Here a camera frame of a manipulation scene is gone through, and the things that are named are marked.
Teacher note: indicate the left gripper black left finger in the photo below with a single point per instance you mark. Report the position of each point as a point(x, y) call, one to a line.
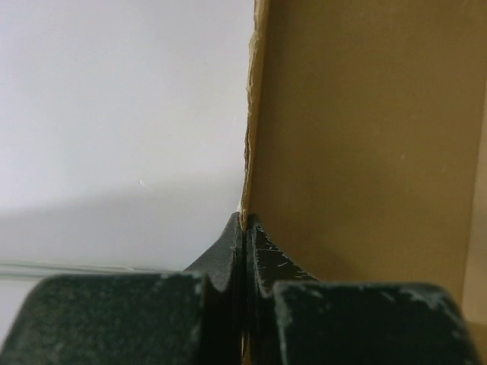
point(194, 316)

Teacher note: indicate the brown cardboard box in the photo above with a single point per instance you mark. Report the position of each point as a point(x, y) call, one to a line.
point(363, 136)

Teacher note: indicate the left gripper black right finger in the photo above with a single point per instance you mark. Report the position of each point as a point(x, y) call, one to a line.
point(295, 318)

